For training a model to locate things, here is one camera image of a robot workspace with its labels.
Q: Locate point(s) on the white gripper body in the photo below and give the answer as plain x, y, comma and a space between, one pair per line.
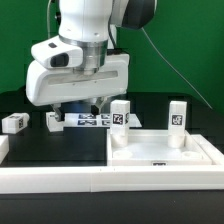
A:
46, 87

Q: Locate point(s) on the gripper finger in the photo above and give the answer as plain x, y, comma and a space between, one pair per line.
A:
98, 106
59, 113

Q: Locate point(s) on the white square table top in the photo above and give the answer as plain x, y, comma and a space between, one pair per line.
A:
150, 148

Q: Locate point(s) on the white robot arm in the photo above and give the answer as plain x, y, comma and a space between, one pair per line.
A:
87, 24

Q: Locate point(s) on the white sheet with tags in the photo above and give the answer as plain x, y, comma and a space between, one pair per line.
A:
102, 120

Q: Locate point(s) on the white U-shaped fence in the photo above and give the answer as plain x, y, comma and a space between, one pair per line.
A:
116, 178

